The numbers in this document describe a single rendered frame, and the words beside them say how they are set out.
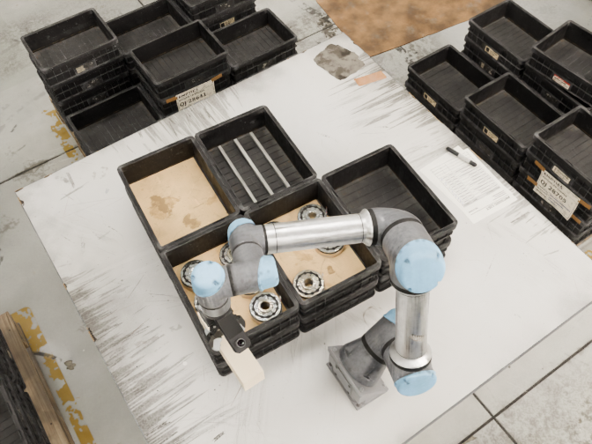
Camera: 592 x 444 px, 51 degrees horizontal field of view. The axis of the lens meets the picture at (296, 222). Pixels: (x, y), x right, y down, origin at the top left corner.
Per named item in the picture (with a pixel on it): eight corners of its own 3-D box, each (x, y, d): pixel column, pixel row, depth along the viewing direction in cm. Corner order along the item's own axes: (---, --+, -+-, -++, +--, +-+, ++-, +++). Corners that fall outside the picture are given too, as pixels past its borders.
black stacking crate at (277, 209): (380, 281, 205) (382, 264, 196) (302, 322, 198) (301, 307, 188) (318, 196, 224) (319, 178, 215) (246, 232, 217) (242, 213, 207)
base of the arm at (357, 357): (381, 379, 196) (403, 359, 193) (365, 393, 183) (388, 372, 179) (350, 342, 201) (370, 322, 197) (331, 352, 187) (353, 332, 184)
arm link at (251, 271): (268, 237, 146) (222, 247, 145) (277, 268, 137) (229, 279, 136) (272, 262, 151) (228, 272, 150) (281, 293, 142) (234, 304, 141)
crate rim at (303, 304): (383, 267, 197) (383, 263, 195) (301, 310, 190) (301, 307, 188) (319, 180, 216) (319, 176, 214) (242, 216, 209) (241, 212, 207)
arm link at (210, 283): (230, 284, 135) (191, 292, 134) (235, 306, 144) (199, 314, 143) (223, 254, 139) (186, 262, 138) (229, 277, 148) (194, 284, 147)
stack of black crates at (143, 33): (178, 44, 369) (166, -4, 340) (203, 73, 355) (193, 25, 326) (116, 71, 357) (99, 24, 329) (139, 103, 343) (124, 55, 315)
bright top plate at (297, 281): (329, 288, 199) (329, 287, 199) (304, 303, 196) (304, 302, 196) (313, 264, 204) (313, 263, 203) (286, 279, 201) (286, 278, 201)
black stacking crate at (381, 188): (452, 241, 213) (459, 224, 203) (381, 280, 205) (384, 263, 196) (388, 164, 232) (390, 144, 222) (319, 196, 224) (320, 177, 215)
